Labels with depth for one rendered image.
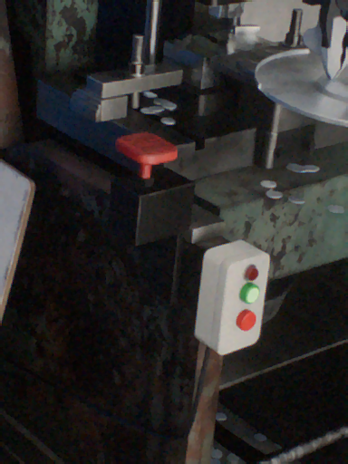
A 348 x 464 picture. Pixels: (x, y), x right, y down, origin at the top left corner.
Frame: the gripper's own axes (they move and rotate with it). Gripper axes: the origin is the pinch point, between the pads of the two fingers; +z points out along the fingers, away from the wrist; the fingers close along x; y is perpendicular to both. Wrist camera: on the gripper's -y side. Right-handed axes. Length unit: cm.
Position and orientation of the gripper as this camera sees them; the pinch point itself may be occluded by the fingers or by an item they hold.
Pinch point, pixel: (337, 71)
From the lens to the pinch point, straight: 174.7
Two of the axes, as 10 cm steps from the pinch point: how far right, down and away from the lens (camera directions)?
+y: -6.4, -3.8, 6.6
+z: -0.9, 9.0, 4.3
